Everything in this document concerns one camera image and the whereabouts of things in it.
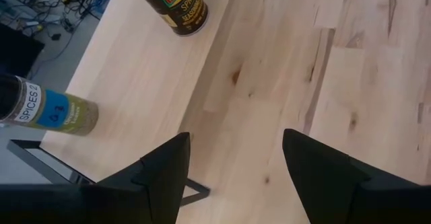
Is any oregano leaves bottle black lid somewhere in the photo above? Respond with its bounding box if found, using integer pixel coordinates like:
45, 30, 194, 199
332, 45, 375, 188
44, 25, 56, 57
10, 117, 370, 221
0, 74, 100, 137

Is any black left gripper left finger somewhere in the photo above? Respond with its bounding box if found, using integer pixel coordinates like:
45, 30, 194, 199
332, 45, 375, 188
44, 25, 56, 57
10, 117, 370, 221
0, 132, 191, 224

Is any crunchy onion bottle yellow lid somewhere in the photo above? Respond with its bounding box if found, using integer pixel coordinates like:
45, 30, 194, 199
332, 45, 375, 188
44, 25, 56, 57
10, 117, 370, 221
129, 0, 209, 37

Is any black computer case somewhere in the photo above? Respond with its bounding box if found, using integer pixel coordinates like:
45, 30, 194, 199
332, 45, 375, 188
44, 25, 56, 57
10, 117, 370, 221
0, 24, 45, 79

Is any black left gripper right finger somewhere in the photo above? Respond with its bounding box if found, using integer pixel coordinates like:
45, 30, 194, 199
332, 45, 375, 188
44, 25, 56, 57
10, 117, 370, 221
281, 128, 431, 224

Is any black floor cable bundle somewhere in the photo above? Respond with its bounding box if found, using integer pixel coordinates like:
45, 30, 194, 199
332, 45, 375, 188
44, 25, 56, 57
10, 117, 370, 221
0, 0, 102, 63

